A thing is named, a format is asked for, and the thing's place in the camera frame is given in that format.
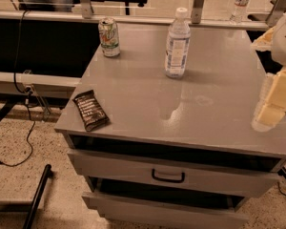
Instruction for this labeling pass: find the grey drawer cabinet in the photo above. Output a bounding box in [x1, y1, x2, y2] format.
[54, 22, 286, 229]

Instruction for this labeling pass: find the grey metal rail frame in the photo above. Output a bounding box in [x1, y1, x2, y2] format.
[0, 0, 286, 31]

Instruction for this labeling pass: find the grey drawer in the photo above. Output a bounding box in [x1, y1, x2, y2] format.
[82, 192, 249, 229]
[68, 149, 278, 198]

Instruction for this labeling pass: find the dark brown snack bar wrapper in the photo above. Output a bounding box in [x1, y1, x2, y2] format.
[72, 90, 109, 132]

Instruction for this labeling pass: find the upper grey drawer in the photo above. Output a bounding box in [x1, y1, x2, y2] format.
[68, 149, 278, 198]

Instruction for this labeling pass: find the black metal floor leg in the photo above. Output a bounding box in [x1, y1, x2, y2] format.
[22, 164, 52, 229]

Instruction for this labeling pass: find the green white soda can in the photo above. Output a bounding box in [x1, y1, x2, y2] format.
[98, 17, 120, 57]

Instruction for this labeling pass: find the background clear water bottle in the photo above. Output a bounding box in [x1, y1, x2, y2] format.
[230, 0, 250, 24]

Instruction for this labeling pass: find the black drawer handle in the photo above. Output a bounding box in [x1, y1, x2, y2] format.
[151, 169, 185, 184]

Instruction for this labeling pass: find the clear blue-label plastic water bottle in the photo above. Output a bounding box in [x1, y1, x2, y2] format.
[165, 8, 191, 78]

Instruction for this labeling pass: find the black power cable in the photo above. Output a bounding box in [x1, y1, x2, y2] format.
[0, 10, 36, 169]

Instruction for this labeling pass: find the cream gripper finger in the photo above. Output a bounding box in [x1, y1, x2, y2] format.
[251, 28, 275, 52]
[251, 66, 286, 132]

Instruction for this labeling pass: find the lower grey drawer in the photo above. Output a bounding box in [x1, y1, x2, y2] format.
[82, 192, 249, 229]

